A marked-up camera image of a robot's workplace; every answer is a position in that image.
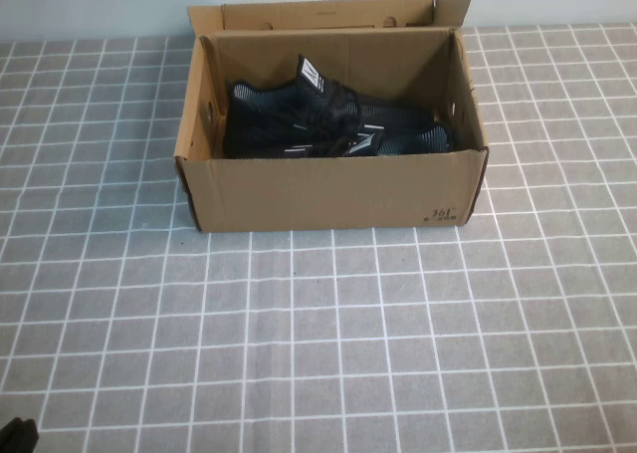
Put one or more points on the grey white-checked tablecloth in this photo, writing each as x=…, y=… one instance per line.
x=348, y=348

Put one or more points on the brown cardboard shoe box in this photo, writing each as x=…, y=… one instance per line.
x=308, y=194

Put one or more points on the black knit sneaker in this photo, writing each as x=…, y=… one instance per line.
x=259, y=114
x=433, y=139

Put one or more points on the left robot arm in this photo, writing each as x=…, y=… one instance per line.
x=17, y=438

